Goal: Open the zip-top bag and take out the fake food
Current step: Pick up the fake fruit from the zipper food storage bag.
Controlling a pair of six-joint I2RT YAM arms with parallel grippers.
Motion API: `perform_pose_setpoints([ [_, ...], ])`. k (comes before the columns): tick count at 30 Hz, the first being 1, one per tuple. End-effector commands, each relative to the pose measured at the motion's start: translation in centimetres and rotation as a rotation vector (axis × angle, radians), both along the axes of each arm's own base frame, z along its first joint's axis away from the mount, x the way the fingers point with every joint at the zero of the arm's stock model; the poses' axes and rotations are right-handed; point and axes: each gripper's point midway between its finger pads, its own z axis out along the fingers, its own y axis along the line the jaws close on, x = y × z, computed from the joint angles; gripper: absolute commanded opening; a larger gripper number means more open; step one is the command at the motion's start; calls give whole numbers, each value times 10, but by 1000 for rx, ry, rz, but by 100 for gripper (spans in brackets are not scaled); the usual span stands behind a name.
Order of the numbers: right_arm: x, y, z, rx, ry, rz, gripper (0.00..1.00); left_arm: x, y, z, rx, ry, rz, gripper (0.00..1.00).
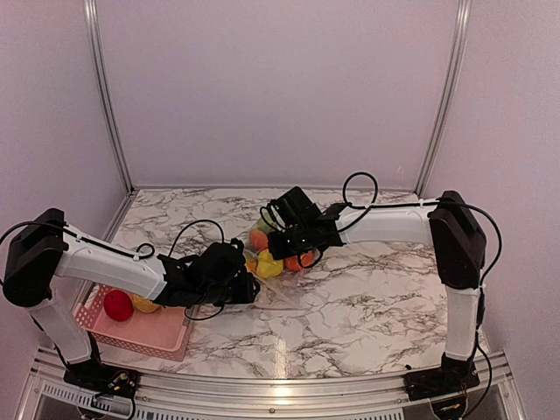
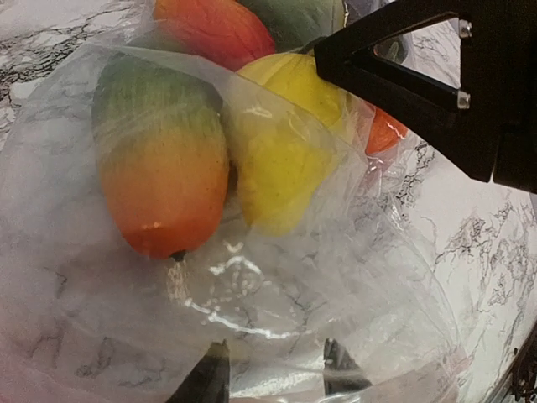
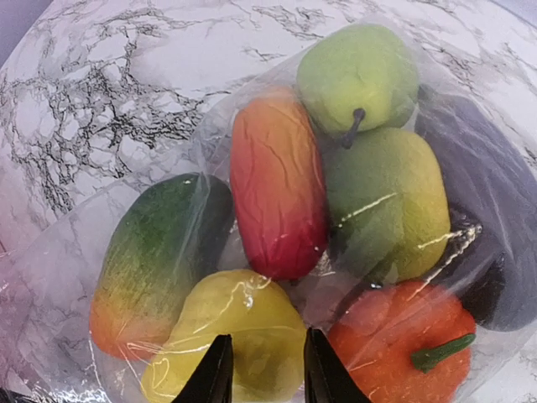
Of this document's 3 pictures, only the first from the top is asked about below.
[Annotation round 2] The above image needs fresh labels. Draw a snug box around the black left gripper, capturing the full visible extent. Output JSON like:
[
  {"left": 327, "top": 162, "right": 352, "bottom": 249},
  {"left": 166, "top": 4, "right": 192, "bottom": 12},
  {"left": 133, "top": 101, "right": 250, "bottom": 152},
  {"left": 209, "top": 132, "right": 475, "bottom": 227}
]
[{"left": 198, "top": 272, "right": 262, "bottom": 305}]

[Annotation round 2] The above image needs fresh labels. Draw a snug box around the orange fake fruit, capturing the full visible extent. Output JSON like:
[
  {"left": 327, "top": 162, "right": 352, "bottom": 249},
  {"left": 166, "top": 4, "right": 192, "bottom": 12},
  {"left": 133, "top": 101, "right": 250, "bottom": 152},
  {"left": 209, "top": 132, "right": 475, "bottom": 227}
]
[{"left": 248, "top": 228, "right": 269, "bottom": 252}]

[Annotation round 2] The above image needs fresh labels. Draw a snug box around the yellow fake lemon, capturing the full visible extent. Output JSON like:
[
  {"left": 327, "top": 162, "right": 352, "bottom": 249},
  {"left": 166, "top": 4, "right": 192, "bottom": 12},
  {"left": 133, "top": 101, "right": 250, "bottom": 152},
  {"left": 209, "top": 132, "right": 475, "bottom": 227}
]
[{"left": 246, "top": 249, "right": 284, "bottom": 279}]

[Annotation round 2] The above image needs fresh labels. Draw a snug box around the clear zip top bag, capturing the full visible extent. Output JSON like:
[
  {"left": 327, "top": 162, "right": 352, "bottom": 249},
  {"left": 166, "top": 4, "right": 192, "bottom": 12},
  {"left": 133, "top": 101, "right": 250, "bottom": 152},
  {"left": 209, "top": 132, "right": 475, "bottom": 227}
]
[{"left": 243, "top": 213, "right": 320, "bottom": 311}]

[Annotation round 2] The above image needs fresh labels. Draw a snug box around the beige fake bread ball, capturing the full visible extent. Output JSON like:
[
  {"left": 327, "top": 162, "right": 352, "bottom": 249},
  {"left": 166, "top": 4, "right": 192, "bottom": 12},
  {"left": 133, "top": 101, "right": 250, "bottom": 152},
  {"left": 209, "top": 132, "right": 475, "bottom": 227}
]
[{"left": 130, "top": 294, "right": 161, "bottom": 313}]

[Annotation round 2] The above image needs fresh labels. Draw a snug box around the red fake apple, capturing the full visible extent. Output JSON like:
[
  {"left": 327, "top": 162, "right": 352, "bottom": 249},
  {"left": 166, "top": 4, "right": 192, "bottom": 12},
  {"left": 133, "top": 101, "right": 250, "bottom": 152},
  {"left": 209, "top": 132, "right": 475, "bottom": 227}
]
[{"left": 103, "top": 290, "right": 134, "bottom": 322}]

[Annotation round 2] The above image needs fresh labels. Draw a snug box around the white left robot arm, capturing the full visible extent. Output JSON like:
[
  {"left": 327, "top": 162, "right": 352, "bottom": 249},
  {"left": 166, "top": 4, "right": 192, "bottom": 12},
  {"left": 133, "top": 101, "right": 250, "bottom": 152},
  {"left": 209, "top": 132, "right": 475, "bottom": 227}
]
[{"left": 1, "top": 208, "right": 260, "bottom": 389}]

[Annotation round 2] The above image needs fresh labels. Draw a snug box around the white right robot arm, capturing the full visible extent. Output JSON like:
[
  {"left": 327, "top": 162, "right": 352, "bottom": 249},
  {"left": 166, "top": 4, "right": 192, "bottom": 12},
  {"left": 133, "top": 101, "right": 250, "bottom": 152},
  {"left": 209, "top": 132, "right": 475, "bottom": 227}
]
[{"left": 262, "top": 186, "right": 487, "bottom": 392}]

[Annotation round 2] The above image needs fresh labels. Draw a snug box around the red orange fake tomato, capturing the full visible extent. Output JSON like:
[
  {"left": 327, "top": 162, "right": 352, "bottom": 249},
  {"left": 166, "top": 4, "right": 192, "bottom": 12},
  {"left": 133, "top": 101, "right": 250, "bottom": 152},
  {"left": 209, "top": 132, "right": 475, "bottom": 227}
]
[{"left": 284, "top": 251, "right": 315, "bottom": 272}]

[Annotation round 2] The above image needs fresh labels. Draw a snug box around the pink perforated plastic basket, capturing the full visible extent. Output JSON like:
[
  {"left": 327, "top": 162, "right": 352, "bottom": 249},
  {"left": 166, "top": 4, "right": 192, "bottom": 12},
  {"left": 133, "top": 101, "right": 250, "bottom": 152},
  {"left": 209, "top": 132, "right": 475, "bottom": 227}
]
[{"left": 73, "top": 285, "right": 192, "bottom": 361}]

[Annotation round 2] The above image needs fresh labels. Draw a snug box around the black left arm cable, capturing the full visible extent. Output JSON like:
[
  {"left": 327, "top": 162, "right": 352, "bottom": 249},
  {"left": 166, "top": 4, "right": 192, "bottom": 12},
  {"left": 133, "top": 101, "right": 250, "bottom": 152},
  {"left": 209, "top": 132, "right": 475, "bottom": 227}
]
[{"left": 168, "top": 218, "right": 228, "bottom": 321}]

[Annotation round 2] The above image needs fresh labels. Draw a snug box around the front aluminium rail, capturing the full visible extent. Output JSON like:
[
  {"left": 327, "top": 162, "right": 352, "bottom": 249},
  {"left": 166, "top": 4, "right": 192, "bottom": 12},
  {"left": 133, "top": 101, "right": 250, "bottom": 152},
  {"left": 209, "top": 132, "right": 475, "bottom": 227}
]
[{"left": 17, "top": 358, "right": 526, "bottom": 420}]

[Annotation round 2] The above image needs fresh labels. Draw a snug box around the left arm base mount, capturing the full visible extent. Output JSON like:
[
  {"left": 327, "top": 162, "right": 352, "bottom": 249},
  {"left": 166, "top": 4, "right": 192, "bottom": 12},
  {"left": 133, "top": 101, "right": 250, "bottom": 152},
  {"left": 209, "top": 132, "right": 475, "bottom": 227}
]
[{"left": 64, "top": 364, "right": 140, "bottom": 398}]

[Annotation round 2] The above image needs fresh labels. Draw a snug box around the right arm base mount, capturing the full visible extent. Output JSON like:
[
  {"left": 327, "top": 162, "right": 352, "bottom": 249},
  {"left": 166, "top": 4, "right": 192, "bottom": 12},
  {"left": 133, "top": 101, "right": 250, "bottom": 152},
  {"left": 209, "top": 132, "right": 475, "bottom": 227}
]
[{"left": 403, "top": 368, "right": 480, "bottom": 401}]

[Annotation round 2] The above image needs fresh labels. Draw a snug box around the right aluminium frame post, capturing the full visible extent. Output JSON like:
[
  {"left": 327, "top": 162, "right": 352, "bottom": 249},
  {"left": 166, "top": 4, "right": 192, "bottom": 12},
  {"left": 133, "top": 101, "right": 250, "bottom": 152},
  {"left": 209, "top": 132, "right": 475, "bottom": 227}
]
[{"left": 414, "top": 0, "right": 473, "bottom": 197}]

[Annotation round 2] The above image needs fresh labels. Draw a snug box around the aluminium frame post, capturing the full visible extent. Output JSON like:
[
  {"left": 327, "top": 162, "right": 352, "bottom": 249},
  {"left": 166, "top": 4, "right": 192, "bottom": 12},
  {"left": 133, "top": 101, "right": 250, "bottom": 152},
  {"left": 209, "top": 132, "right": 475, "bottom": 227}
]
[
  {"left": 414, "top": 0, "right": 473, "bottom": 197},
  {"left": 83, "top": 0, "right": 135, "bottom": 194}
]

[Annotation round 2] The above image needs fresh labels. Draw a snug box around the left aluminium frame post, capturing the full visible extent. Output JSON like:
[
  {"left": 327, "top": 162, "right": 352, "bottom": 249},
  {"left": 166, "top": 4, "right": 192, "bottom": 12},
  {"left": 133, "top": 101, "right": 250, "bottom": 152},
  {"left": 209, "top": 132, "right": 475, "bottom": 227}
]
[{"left": 83, "top": 0, "right": 135, "bottom": 194}]

